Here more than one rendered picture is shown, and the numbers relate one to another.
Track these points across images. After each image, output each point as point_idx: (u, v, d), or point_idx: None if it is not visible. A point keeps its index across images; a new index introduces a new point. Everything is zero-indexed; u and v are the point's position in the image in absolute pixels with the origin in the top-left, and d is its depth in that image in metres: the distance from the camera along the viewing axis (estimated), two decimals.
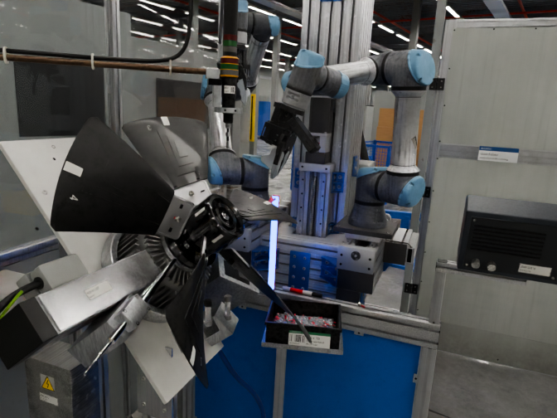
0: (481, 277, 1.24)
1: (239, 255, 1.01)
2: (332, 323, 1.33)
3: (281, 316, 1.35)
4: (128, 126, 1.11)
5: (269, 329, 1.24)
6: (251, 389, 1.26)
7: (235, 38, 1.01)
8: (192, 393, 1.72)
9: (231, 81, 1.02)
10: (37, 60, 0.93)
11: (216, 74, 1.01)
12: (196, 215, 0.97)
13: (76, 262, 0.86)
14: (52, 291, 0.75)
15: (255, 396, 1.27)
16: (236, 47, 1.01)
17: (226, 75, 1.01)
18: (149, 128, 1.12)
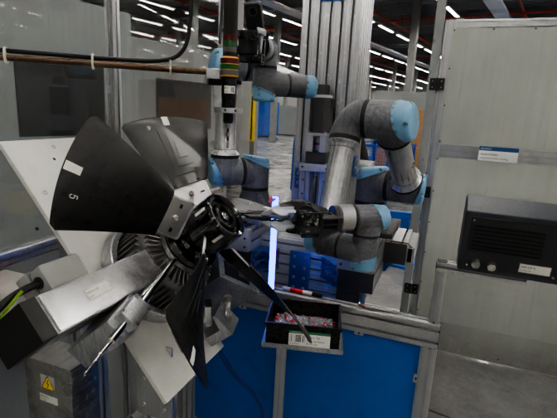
0: (481, 277, 1.24)
1: (205, 243, 0.93)
2: (332, 323, 1.33)
3: (281, 316, 1.35)
4: (239, 198, 1.36)
5: (269, 329, 1.24)
6: (251, 389, 1.26)
7: (235, 38, 1.01)
8: (192, 393, 1.72)
9: (231, 81, 1.02)
10: (37, 60, 0.93)
11: (216, 74, 1.01)
12: None
13: (76, 262, 0.86)
14: (52, 291, 0.75)
15: (255, 396, 1.27)
16: (236, 47, 1.01)
17: (226, 75, 1.01)
18: (250, 203, 1.33)
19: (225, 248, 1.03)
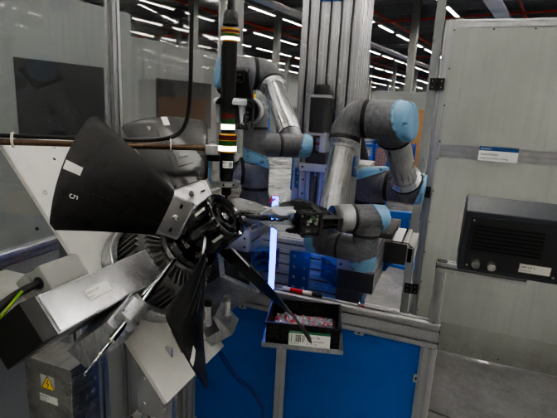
0: (481, 277, 1.24)
1: (205, 243, 0.93)
2: (332, 323, 1.33)
3: (281, 316, 1.35)
4: (239, 198, 1.36)
5: (269, 329, 1.24)
6: (251, 389, 1.26)
7: (233, 116, 1.05)
8: (192, 393, 1.72)
9: (230, 157, 1.06)
10: (43, 144, 0.97)
11: (215, 150, 1.05)
12: None
13: (76, 262, 0.86)
14: (52, 291, 0.75)
15: (255, 396, 1.27)
16: (234, 124, 1.05)
17: (225, 152, 1.05)
18: (249, 203, 1.33)
19: (225, 248, 1.03)
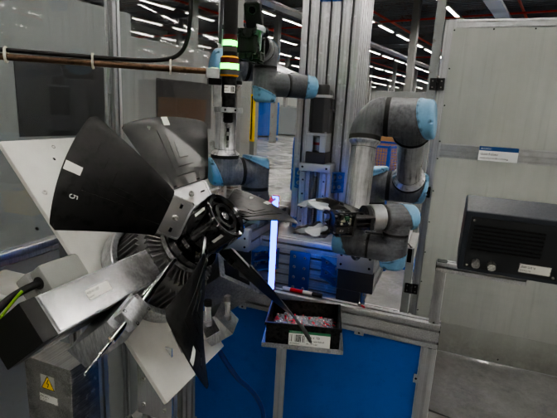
0: (481, 277, 1.24)
1: (205, 243, 0.93)
2: (332, 323, 1.33)
3: (281, 316, 1.35)
4: (239, 191, 1.35)
5: (269, 329, 1.24)
6: (251, 389, 1.26)
7: (235, 37, 1.01)
8: (192, 393, 1.72)
9: (231, 80, 1.02)
10: (37, 60, 0.93)
11: (216, 73, 1.01)
12: None
13: (76, 262, 0.86)
14: (52, 291, 0.75)
15: (255, 396, 1.27)
16: (236, 46, 1.01)
17: (226, 75, 1.01)
18: (250, 197, 1.32)
19: (225, 248, 1.03)
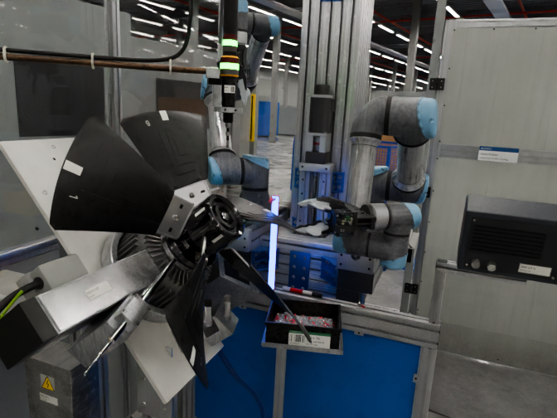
0: (481, 277, 1.24)
1: (186, 201, 0.96)
2: (332, 323, 1.33)
3: (281, 316, 1.35)
4: None
5: (269, 329, 1.24)
6: (251, 389, 1.26)
7: (235, 37, 1.01)
8: (192, 393, 1.72)
9: (231, 80, 1.02)
10: (37, 60, 0.93)
11: (216, 73, 1.01)
12: None
13: (76, 262, 0.86)
14: (52, 291, 0.75)
15: (255, 396, 1.27)
16: (236, 46, 1.01)
17: (226, 75, 1.01)
18: None
19: None
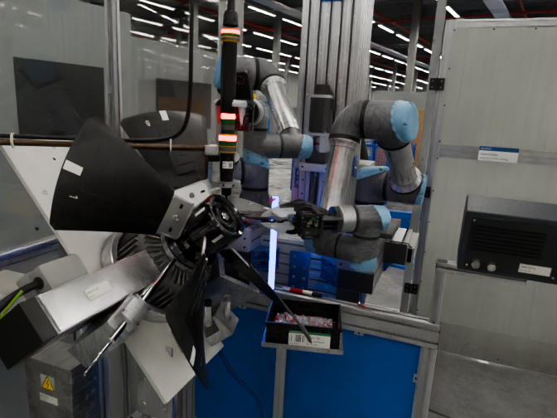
0: (481, 277, 1.24)
1: (186, 201, 0.96)
2: (332, 323, 1.33)
3: (281, 316, 1.35)
4: None
5: (269, 329, 1.24)
6: (251, 389, 1.26)
7: (233, 117, 1.05)
8: (192, 393, 1.72)
9: (230, 157, 1.06)
10: (43, 144, 0.97)
11: (215, 150, 1.05)
12: None
13: (76, 262, 0.86)
14: (52, 291, 0.75)
15: (255, 396, 1.27)
16: (234, 125, 1.05)
17: (225, 153, 1.05)
18: None
19: None
